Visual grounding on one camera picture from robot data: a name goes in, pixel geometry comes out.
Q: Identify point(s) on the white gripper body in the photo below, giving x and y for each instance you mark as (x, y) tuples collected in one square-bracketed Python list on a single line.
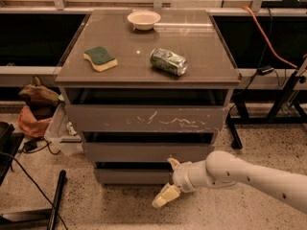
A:
[(181, 176)]

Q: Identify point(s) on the grey bottom drawer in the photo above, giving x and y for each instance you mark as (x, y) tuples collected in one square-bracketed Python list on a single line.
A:
[(137, 177)]

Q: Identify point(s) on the black power brick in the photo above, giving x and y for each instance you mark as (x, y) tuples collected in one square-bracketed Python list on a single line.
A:
[(263, 71)]

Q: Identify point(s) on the brown cloth bag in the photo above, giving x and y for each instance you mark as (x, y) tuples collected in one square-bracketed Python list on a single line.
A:
[(36, 94)]

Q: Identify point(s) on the black metal table frame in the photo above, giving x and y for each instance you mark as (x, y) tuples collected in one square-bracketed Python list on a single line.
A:
[(286, 98)]

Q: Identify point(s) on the green yellow sponge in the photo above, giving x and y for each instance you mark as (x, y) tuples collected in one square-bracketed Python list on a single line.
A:
[(100, 59)]

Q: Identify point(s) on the grey top drawer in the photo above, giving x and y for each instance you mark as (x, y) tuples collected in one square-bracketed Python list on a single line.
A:
[(140, 118)]

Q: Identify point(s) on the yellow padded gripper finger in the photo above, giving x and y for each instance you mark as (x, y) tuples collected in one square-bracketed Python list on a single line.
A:
[(173, 162), (168, 193)]

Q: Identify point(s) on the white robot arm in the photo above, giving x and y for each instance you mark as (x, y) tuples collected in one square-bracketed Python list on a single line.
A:
[(221, 169)]

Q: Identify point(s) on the black stand leg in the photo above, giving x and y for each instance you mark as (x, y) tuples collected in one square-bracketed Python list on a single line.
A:
[(54, 213)]

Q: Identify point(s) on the grey drawer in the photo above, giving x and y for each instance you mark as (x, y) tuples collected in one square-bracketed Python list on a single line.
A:
[(140, 118), (145, 152), (137, 177)]

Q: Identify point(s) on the grey drawer cabinet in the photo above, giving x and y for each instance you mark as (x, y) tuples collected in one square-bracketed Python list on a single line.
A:
[(209, 80)]

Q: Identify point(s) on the orange cloth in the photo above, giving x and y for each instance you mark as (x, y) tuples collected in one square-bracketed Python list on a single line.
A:
[(30, 125)]

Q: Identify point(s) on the black power adapter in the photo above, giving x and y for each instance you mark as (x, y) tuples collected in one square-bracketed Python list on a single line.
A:
[(30, 145)]

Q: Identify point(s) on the green soda can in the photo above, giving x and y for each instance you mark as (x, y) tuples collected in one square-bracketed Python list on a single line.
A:
[(168, 61)]

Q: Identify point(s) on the clear plastic bag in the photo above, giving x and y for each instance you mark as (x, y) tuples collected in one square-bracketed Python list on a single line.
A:
[(61, 133)]

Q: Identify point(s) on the white bowl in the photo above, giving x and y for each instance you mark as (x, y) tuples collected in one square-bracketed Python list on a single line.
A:
[(144, 20)]

